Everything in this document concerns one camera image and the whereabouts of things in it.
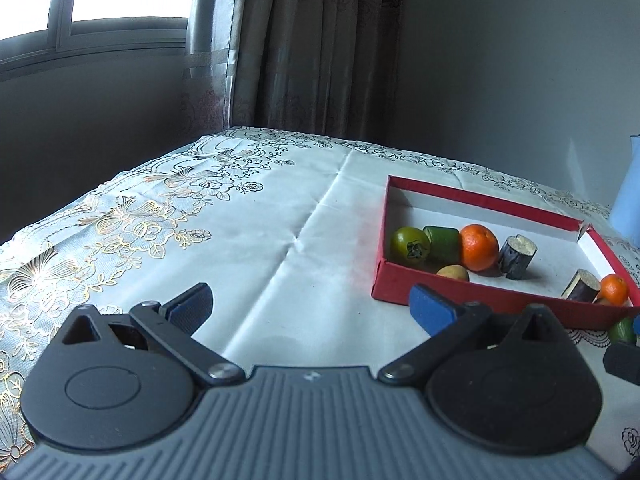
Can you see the shallow red cardboard box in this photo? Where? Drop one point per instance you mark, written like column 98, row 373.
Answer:
column 400, row 280

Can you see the small yellow-brown fruit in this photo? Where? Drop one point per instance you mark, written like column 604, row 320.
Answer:
column 453, row 273

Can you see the large orange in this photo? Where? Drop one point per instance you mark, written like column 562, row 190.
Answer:
column 478, row 246

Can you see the brown heavy curtain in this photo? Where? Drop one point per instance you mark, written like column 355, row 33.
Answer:
column 320, row 45

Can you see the window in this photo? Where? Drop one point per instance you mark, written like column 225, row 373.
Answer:
column 100, row 10

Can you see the small orange tangerine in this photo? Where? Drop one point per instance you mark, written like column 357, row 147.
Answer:
column 613, row 290

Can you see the floral gold-print tablecloth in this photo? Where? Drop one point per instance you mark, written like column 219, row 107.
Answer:
column 200, row 240

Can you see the green oval fruit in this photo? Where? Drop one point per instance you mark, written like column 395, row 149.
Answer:
column 621, row 330

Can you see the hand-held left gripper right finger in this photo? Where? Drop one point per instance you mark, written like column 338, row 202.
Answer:
column 430, row 310

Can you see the round green fruit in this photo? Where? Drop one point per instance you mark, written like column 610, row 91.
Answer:
column 407, row 242

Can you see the green cut cucumber piece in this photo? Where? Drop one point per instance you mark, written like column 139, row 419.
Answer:
column 445, row 242

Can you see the sheer patterned curtain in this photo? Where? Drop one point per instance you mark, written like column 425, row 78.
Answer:
column 210, row 45

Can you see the light blue electric kettle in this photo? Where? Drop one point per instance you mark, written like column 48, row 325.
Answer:
column 629, row 200

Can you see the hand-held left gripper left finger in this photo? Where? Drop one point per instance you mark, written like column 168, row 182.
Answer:
column 192, row 305

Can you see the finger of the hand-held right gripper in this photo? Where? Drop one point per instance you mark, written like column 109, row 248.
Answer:
column 622, row 360

